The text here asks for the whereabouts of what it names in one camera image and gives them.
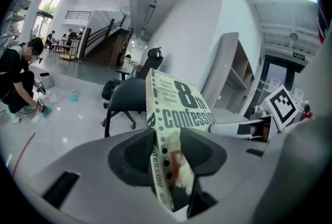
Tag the white box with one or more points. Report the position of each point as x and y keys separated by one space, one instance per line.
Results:
x=44 y=80

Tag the green exit sign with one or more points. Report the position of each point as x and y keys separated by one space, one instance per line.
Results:
x=298 y=56

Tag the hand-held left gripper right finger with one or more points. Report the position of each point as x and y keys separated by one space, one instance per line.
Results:
x=205 y=154

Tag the wooden shelf cabinet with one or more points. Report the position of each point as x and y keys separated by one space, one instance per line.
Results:
x=233 y=72

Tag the teal cloth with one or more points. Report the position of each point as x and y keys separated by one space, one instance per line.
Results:
x=74 y=98

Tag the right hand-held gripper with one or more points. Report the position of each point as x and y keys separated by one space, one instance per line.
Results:
x=281 y=105

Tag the yellow paperback book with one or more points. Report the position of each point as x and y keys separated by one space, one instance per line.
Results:
x=181 y=103

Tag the black office chair with headrest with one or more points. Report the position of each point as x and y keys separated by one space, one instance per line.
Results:
x=149 y=63

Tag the wooden trolley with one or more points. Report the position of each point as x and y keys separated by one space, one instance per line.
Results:
x=68 y=49

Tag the dark teal chair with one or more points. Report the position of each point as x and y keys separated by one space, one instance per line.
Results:
x=129 y=97

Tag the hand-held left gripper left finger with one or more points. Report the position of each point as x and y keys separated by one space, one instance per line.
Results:
x=132 y=158

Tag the black framed glass door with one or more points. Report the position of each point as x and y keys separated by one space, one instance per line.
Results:
x=278 y=80

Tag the striped flag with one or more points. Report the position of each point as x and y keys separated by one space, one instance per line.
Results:
x=322 y=26

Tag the wooden staircase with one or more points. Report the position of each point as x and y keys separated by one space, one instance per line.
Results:
x=106 y=48

